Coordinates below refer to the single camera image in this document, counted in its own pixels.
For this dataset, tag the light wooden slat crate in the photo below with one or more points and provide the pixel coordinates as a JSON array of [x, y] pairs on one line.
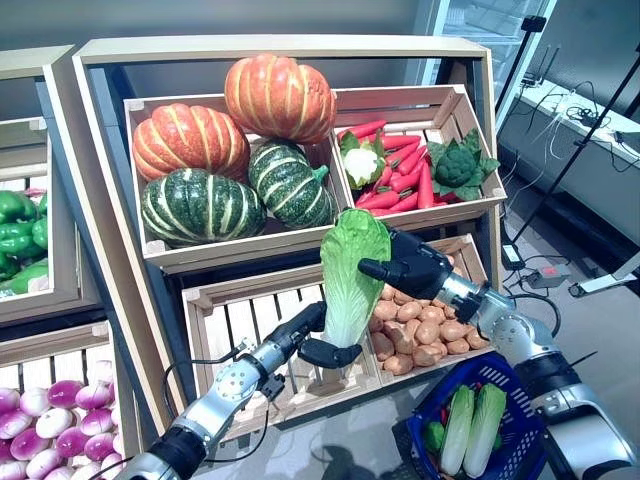
[[45, 300], [235, 325], [472, 260], [50, 345], [440, 212]]

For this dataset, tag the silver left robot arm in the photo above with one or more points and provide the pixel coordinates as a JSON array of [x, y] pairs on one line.
[[225, 395]]

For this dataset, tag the purple white turnip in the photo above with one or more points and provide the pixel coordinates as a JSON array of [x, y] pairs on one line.
[[35, 401], [52, 422], [72, 441], [97, 421], [93, 396], [65, 393]]

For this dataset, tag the thin black stand pole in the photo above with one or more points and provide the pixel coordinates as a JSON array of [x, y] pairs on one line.
[[533, 23]]

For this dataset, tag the black power adapter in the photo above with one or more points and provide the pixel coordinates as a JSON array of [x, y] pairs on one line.
[[512, 256]]

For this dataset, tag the blue plastic shopping basket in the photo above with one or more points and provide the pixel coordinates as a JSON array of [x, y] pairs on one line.
[[525, 430]]

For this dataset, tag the green broccoli with leaves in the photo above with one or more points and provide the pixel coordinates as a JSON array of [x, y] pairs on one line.
[[457, 167]]

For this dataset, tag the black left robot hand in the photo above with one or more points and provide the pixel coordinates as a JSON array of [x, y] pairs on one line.
[[305, 325]]

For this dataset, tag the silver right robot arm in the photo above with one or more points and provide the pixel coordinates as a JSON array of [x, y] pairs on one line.
[[525, 340]]

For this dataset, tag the brown potato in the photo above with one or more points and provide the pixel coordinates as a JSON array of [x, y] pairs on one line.
[[427, 355], [382, 345], [452, 331], [398, 364], [475, 340]]

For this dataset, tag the green striped pumpkin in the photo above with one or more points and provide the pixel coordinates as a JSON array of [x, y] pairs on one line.
[[200, 210], [287, 182]]

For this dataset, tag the black tripod stand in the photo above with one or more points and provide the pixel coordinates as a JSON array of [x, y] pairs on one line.
[[579, 142]]

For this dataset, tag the glass door white frame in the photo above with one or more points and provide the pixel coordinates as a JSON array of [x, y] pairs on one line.
[[475, 30]]

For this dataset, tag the red plastic carrot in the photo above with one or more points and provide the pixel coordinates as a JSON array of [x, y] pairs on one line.
[[402, 152], [412, 160], [425, 185], [400, 141], [406, 201], [362, 129], [380, 201]]

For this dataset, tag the white cauliflower with green leaves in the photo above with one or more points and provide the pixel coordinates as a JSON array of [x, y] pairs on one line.
[[361, 162]]

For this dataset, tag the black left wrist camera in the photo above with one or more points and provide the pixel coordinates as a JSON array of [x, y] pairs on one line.
[[272, 387]]

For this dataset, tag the large wooden slat crate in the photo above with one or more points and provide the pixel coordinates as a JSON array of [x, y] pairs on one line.
[[225, 255]]

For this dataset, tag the grey box with red button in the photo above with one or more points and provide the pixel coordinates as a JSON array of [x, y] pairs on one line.
[[550, 275]]

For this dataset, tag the orange striped pumpkin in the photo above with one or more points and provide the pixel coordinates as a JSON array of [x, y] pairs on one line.
[[280, 100], [190, 140]]

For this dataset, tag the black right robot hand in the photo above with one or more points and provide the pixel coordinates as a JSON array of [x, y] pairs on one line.
[[415, 265]]

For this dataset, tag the wooden display shelf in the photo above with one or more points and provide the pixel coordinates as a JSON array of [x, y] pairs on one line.
[[280, 47], [30, 57]]

